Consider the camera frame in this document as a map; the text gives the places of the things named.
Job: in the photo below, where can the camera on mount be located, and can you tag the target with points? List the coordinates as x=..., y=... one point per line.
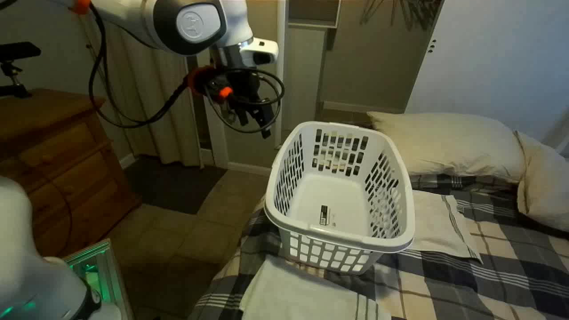
x=15, y=53

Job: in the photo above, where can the grey plaid blanket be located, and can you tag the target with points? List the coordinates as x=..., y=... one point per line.
x=489, y=284

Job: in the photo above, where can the white towel with grey stripes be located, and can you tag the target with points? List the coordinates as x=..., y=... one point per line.
x=438, y=222
x=302, y=293

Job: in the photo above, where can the cream pillow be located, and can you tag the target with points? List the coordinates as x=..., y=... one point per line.
x=449, y=144
x=544, y=186

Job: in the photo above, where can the label sticker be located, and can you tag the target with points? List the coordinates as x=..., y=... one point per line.
x=324, y=215

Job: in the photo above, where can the beige curtain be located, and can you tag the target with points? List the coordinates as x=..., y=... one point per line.
x=146, y=102

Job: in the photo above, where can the wooden dresser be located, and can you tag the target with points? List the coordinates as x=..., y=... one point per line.
x=58, y=173

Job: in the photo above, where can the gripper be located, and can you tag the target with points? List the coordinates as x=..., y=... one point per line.
x=242, y=86

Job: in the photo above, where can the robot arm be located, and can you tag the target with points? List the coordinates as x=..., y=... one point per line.
x=133, y=18

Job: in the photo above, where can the dark floor rug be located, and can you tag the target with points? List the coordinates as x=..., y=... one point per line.
x=173, y=184

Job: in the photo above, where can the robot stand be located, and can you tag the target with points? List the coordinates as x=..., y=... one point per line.
x=104, y=271

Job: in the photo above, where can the white plastic laundry basket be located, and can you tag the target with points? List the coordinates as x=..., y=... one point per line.
x=338, y=200

